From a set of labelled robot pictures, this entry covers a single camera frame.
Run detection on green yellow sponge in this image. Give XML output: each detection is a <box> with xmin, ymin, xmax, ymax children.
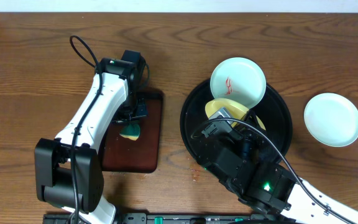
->
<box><xmin>119</xmin><ymin>123</ymin><xmax>140</xmax><ymax>141</ymax></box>

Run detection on yellow plate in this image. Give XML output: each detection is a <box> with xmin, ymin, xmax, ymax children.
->
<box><xmin>204</xmin><ymin>98</ymin><xmax>249</xmax><ymax>120</ymax></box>

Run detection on light blue plate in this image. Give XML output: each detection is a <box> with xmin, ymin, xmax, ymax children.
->
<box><xmin>209</xmin><ymin>57</ymin><xmax>267</xmax><ymax>108</ymax></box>
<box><xmin>303</xmin><ymin>93</ymin><xmax>358</xmax><ymax>147</ymax></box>

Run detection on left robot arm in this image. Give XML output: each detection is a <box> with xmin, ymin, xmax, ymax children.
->
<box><xmin>34</xmin><ymin>50</ymin><xmax>149</xmax><ymax>223</ymax></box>

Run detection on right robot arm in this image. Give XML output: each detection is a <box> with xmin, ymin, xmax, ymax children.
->
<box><xmin>191</xmin><ymin>118</ymin><xmax>358</xmax><ymax>223</ymax></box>

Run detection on round black tray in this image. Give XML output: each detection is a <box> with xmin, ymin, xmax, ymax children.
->
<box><xmin>180</xmin><ymin>80</ymin><xmax>293</xmax><ymax>174</ymax></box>

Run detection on rectangular dark brown tray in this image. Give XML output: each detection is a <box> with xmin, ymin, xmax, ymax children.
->
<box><xmin>99</xmin><ymin>88</ymin><xmax>164</xmax><ymax>173</ymax></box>

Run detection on right black cable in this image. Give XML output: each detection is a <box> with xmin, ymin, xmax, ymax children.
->
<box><xmin>191</xmin><ymin>108</ymin><xmax>349</xmax><ymax>224</ymax></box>

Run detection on black cable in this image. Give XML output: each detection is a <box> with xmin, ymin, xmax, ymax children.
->
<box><xmin>191</xmin><ymin>108</ymin><xmax>349</xmax><ymax>224</ymax></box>
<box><xmin>68</xmin><ymin>35</ymin><xmax>103</xmax><ymax>224</ymax></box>

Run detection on left black cable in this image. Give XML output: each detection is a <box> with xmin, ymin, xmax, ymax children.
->
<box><xmin>68</xmin><ymin>35</ymin><xmax>103</xmax><ymax>224</ymax></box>

